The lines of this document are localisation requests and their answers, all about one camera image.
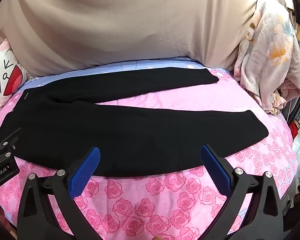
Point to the cartoon cat face pillow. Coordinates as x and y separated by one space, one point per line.
5 75

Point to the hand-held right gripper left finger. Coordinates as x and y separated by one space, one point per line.
86 170

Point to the beige cloth cover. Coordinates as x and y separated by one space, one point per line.
115 25

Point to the pink rose print bed sheet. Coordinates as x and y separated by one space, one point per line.
140 205

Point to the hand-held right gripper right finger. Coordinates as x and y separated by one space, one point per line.
215 170

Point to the pale floral fleece blanket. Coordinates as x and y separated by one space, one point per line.
270 55

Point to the red bag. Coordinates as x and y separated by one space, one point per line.
294 128

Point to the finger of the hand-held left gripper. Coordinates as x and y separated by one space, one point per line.
7 148

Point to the black pants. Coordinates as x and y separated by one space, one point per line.
115 135

